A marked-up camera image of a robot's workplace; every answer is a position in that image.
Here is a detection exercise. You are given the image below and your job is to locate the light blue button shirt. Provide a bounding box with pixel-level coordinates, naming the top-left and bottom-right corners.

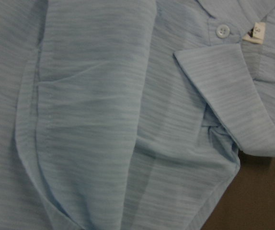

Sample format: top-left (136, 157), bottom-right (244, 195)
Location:
top-left (0, 0), bottom-right (275, 230)

